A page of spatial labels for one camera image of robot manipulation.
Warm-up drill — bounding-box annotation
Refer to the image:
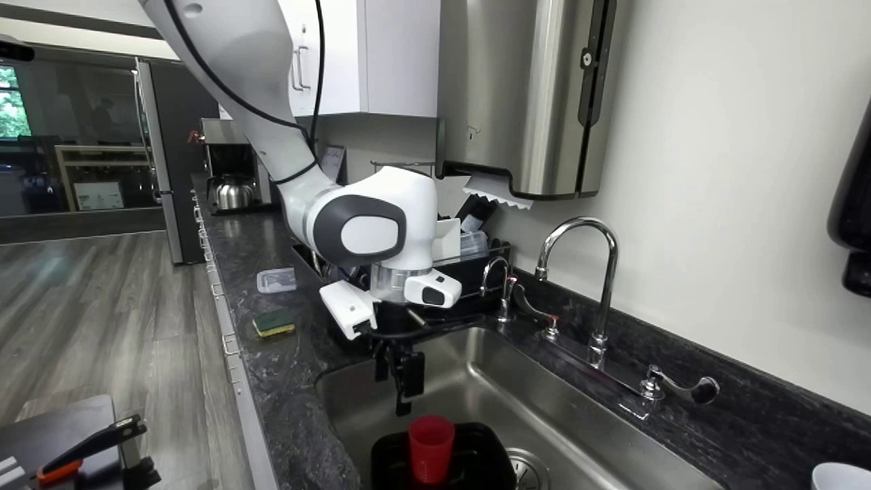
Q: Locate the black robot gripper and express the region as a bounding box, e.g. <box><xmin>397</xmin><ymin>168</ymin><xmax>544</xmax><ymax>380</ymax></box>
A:
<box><xmin>319</xmin><ymin>266</ymin><xmax>462</xmax><ymax>417</ymax></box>

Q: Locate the red plastic cup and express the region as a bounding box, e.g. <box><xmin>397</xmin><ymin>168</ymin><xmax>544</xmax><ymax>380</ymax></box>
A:
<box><xmin>409</xmin><ymin>417</ymin><xmax>455</xmax><ymax>485</ymax></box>

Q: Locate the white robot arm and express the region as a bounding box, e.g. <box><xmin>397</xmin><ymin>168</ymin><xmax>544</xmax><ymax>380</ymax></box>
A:
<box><xmin>138</xmin><ymin>0</ymin><xmax>462</xmax><ymax>417</ymax></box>

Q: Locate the black dish drainer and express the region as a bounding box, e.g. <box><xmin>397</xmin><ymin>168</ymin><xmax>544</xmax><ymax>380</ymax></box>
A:
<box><xmin>319</xmin><ymin>214</ymin><xmax>508</xmax><ymax>342</ymax></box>

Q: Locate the green yellow sponge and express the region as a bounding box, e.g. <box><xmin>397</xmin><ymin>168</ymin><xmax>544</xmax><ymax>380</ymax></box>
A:
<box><xmin>254</xmin><ymin>311</ymin><xmax>297</xmax><ymax>340</ymax></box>

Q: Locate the clear plastic container lid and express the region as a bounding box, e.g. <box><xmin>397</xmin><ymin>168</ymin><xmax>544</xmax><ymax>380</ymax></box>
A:
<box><xmin>257</xmin><ymin>266</ymin><xmax>297</xmax><ymax>293</ymax></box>

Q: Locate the stainless steel sink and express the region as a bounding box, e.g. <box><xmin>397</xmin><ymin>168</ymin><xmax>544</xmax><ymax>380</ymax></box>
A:
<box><xmin>315</xmin><ymin>325</ymin><xmax>725</xmax><ymax>490</ymax></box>

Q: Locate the steel kettle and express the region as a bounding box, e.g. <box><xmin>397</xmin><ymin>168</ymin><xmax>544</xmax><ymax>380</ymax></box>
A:
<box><xmin>213</xmin><ymin>183</ymin><xmax>251</xmax><ymax>211</ymax></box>

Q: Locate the chrome sink faucet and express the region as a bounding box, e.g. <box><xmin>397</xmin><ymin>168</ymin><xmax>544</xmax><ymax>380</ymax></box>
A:
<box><xmin>477</xmin><ymin>214</ymin><xmax>725</xmax><ymax>422</ymax></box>

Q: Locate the steel paper towel dispenser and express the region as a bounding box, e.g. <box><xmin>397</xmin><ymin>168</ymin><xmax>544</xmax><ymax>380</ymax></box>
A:
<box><xmin>436</xmin><ymin>0</ymin><xmax>631</xmax><ymax>198</ymax></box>

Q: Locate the black equipment with orange tool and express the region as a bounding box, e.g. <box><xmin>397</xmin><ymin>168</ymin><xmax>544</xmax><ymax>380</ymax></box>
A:
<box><xmin>0</xmin><ymin>394</ymin><xmax>160</xmax><ymax>490</ymax></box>

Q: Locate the small white bowl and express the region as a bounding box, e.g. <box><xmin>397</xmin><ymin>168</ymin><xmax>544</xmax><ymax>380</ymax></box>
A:
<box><xmin>811</xmin><ymin>463</ymin><xmax>871</xmax><ymax>490</ymax></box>

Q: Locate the black soap dispenser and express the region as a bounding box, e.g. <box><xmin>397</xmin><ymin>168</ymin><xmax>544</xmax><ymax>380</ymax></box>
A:
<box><xmin>827</xmin><ymin>104</ymin><xmax>871</xmax><ymax>297</ymax></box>

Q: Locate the white wall cabinet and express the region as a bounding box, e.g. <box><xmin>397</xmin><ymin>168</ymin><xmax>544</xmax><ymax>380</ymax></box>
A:
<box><xmin>278</xmin><ymin>0</ymin><xmax>442</xmax><ymax>116</ymax></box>

